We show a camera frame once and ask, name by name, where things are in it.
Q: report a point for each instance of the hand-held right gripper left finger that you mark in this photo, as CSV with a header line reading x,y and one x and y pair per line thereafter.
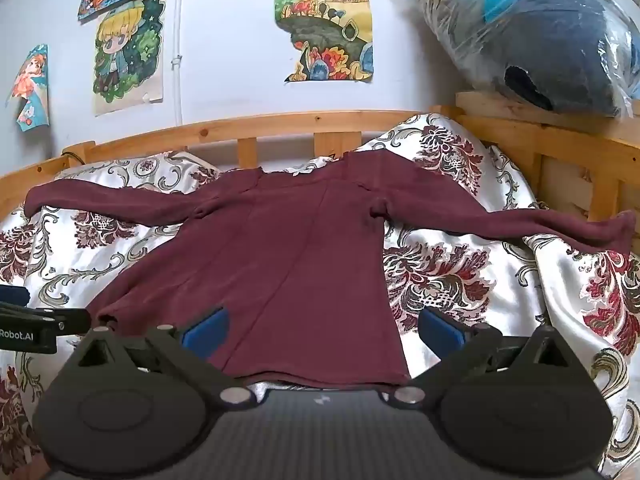
x,y
206,334

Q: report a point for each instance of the landscape drawing wall poster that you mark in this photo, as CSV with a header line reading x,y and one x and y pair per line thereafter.
x,y
325,25

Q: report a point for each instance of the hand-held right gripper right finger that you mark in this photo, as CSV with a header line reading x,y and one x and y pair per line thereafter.
x,y
442,332

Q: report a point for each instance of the wooden bed frame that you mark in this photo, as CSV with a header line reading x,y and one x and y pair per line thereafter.
x,y
320,121

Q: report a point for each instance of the grey-blue plush toy in plastic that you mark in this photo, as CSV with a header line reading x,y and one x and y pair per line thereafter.
x,y
545,35

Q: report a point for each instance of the maroon long-sleeve sweater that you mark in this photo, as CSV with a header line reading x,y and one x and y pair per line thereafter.
x,y
300,270

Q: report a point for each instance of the white floral satin blanket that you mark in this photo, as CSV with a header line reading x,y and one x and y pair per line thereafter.
x,y
445,270

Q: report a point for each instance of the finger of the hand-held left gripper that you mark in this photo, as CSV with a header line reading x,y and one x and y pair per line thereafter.
x,y
60,319

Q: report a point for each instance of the small orange-haired cartoon wall poster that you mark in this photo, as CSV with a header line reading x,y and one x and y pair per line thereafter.
x,y
32,85

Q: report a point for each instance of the blond cartoon character wall poster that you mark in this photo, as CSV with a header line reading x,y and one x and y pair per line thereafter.
x,y
127,55

